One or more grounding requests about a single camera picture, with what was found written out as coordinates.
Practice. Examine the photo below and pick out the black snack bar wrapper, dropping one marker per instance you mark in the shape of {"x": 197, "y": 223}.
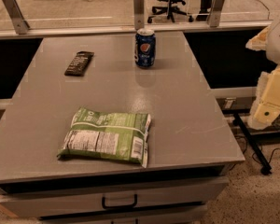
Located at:
{"x": 79, "y": 64}

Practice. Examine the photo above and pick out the grey drawer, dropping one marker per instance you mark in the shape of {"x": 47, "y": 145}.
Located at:
{"x": 170, "y": 215}
{"x": 77, "y": 201}

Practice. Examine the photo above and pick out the black drawer handle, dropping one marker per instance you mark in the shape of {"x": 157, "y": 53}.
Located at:
{"x": 120, "y": 202}

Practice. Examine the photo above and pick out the middle metal bracket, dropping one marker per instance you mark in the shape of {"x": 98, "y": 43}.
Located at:
{"x": 139, "y": 17}

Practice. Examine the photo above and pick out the metal bracket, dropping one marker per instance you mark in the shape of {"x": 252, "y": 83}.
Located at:
{"x": 20, "y": 25}
{"x": 215, "y": 13}
{"x": 139, "y": 17}

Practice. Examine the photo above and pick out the black table leg stand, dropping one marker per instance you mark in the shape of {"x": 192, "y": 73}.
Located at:
{"x": 265, "y": 166}

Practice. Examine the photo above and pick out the left metal bracket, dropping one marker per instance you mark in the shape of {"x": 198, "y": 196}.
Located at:
{"x": 20, "y": 25}

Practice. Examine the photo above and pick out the right metal bracket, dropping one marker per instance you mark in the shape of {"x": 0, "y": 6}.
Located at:
{"x": 215, "y": 13}

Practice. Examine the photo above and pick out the grey lower drawer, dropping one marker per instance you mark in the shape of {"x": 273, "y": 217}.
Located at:
{"x": 170, "y": 215}

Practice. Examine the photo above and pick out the green chip bag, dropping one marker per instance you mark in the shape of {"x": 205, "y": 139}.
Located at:
{"x": 110, "y": 136}

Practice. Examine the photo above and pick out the grey upper drawer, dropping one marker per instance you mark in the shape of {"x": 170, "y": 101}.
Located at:
{"x": 77, "y": 201}

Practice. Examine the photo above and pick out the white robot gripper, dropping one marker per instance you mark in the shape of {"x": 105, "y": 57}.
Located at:
{"x": 266, "y": 109}

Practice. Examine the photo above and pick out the blue pepsi can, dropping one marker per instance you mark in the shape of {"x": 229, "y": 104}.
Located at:
{"x": 145, "y": 47}

